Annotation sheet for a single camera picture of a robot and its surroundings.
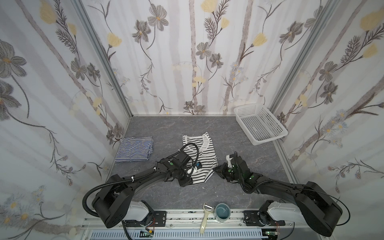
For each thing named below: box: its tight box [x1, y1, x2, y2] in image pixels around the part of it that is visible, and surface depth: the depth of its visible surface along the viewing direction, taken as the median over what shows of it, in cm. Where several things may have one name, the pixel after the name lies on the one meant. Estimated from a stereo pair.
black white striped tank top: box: [182, 132, 219, 185], surface depth 97 cm
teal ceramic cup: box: [215, 203, 231, 223], surface depth 74 cm
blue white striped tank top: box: [115, 136, 154, 162], surface depth 100 cm
